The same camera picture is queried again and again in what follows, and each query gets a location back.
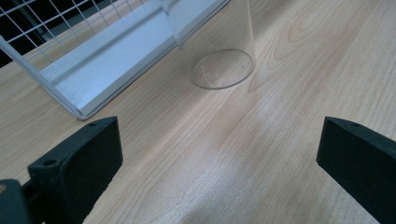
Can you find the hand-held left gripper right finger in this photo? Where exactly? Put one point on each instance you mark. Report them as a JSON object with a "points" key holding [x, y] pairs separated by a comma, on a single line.
{"points": [[361, 158]]}

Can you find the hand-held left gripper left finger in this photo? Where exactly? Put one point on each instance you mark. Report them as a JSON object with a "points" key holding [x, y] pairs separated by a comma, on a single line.
{"points": [[81, 161]]}

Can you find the clear plastic cup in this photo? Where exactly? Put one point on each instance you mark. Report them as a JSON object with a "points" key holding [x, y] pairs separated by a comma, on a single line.
{"points": [[222, 59]]}

